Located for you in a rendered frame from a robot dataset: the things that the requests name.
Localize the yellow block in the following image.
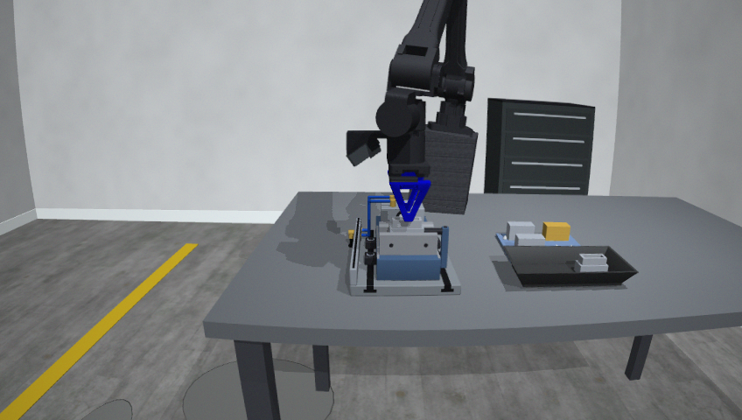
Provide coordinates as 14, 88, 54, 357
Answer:
542, 222, 571, 241

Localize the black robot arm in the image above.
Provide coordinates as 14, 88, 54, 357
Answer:
346, 0, 475, 167

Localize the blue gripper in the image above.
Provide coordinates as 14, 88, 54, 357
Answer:
388, 130, 431, 221

